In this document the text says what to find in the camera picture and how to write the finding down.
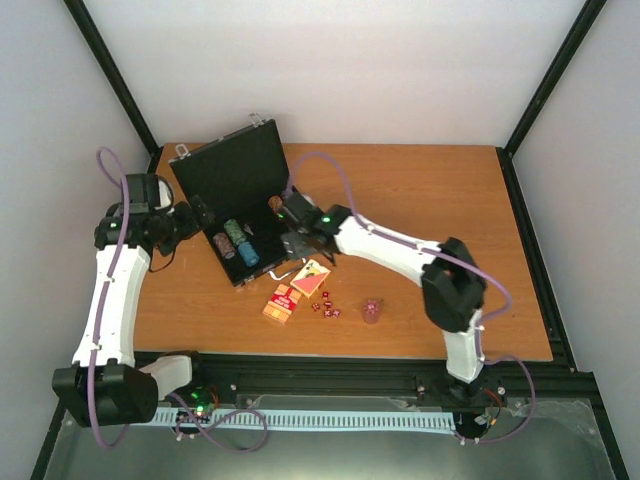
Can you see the red texas holdem card box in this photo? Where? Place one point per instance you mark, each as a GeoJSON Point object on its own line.
{"type": "Point", "coordinates": [282, 303]}

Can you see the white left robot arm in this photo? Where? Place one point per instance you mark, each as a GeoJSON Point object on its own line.
{"type": "Point", "coordinates": [115, 320]}

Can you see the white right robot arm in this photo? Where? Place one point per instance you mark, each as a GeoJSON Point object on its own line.
{"type": "Point", "coordinates": [452, 288]}

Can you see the white slotted cable duct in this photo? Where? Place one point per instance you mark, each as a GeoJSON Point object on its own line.
{"type": "Point", "coordinates": [312, 421]}

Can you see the black aluminium frame rail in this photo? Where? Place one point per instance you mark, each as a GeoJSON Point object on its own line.
{"type": "Point", "coordinates": [235, 378]}

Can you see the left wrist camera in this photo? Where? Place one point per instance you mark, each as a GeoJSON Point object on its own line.
{"type": "Point", "coordinates": [148, 193]}

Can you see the pink red poker chip stack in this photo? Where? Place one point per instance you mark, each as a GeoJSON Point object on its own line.
{"type": "Point", "coordinates": [371, 311]}

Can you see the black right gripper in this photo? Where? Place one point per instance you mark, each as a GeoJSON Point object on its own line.
{"type": "Point", "coordinates": [294, 248]}

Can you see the black poker set case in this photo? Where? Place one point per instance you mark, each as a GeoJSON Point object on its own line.
{"type": "Point", "coordinates": [235, 175]}

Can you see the orange red poker chip stack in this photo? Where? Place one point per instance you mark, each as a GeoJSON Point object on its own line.
{"type": "Point", "coordinates": [275, 203]}

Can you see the blue poker chip stack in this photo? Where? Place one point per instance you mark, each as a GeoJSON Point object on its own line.
{"type": "Point", "coordinates": [248, 253]}

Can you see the ace of spades card box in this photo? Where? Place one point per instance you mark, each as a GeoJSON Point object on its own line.
{"type": "Point", "coordinates": [310, 278]}

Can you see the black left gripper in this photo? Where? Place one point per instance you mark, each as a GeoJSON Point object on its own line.
{"type": "Point", "coordinates": [205, 215]}

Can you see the green yellow poker chip stack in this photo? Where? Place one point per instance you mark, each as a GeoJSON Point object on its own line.
{"type": "Point", "coordinates": [234, 231]}

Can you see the brown green poker chip stack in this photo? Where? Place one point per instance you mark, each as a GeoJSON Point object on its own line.
{"type": "Point", "coordinates": [224, 245]}

